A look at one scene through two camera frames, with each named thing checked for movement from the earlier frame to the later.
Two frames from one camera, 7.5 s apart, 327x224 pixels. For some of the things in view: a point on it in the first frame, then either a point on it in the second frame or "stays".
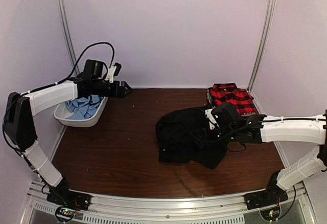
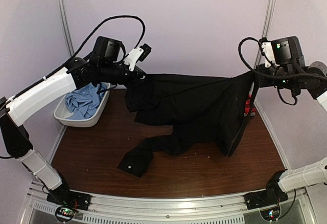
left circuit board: (65, 213) stays
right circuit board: (271, 214) stays
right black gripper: (199, 134) -> (262, 81)
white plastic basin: (62, 112) stays
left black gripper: (119, 93) -> (135, 80)
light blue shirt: (83, 107) stays
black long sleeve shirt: (185, 136) -> (200, 109)
